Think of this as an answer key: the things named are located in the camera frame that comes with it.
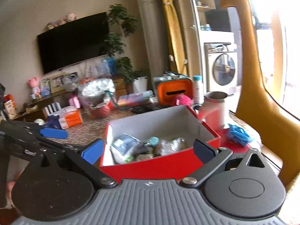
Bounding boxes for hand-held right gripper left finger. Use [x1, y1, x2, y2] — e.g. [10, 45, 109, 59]
[26, 139, 118, 189]

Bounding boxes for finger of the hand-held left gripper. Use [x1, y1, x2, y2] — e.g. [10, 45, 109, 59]
[37, 142, 85, 155]
[5, 121, 68, 139]

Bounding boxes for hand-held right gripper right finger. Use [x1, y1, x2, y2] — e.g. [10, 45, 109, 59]
[179, 139, 273, 189]

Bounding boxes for small clear plastic bag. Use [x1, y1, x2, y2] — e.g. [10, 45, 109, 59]
[156, 138, 191, 156]

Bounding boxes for light blue oval toy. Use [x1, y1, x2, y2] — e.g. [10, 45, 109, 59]
[146, 136, 160, 147]

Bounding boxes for red cardboard box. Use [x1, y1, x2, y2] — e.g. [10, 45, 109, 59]
[100, 105, 222, 183]

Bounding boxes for blue dumbbell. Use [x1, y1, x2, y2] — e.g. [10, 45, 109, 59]
[46, 114, 62, 130]

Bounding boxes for orange tissue pack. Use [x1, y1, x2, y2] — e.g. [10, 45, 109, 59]
[58, 110, 83, 129]

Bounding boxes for red book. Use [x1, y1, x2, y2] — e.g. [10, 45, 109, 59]
[220, 129, 252, 148]

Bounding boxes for white router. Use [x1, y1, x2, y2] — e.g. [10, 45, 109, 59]
[42, 102, 62, 119]

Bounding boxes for white tissue pack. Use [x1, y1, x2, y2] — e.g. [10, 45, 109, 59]
[56, 106, 78, 116]

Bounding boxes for printed carton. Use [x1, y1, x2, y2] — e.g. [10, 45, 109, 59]
[3, 100, 17, 119]

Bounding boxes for pink plastic toy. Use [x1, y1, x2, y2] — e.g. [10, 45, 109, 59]
[69, 95, 81, 109]

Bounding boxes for blue plastic gloves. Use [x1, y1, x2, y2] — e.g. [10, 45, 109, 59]
[228, 123, 255, 147]

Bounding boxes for small picture card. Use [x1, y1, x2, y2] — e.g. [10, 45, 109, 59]
[39, 78, 51, 97]

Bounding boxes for pink plush doll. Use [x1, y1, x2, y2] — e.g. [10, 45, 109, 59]
[26, 77, 41, 99]

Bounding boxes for crumpled clear plastic bag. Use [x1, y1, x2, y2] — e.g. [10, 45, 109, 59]
[62, 74, 79, 91]

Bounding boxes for pink furry ball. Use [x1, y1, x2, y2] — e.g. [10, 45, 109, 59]
[173, 94, 193, 106]

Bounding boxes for plastic bag of oranges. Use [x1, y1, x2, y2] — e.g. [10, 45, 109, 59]
[79, 71, 96, 85]

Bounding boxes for clear bag of orange balls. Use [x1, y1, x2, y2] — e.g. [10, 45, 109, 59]
[78, 78, 116, 119]

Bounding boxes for white bottle blue cap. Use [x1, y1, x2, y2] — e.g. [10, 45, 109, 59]
[193, 75, 204, 105]

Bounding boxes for black remote control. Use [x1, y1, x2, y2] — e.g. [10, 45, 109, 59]
[130, 106, 160, 114]

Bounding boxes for orange tissue holder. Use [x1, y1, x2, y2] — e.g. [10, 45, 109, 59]
[153, 75, 194, 106]

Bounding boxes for clear plastic case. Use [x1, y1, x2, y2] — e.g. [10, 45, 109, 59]
[117, 91, 154, 109]

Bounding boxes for wooden television cabinet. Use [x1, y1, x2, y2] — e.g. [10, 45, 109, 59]
[14, 75, 132, 122]

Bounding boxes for yellow giraffe figure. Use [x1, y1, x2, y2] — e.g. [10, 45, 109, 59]
[220, 0, 300, 188]

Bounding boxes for white washing machine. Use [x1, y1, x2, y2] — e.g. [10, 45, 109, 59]
[200, 30, 238, 94]

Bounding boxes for blue plastic bag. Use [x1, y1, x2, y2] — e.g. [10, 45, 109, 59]
[101, 57, 116, 75]

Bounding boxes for black television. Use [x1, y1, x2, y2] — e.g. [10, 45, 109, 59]
[37, 12, 110, 75]

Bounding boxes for beige tall cabinet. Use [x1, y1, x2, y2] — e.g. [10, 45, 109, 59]
[172, 0, 231, 80]

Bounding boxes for yellow curtain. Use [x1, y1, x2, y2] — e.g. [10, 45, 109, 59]
[160, 0, 188, 75]

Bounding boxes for standing air conditioner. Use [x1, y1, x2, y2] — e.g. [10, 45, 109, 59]
[133, 0, 170, 75]

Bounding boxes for tall potted tree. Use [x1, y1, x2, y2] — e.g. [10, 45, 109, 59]
[101, 4, 139, 59]

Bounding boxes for wooden photo frame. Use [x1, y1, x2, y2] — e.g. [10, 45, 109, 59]
[49, 73, 66, 94]

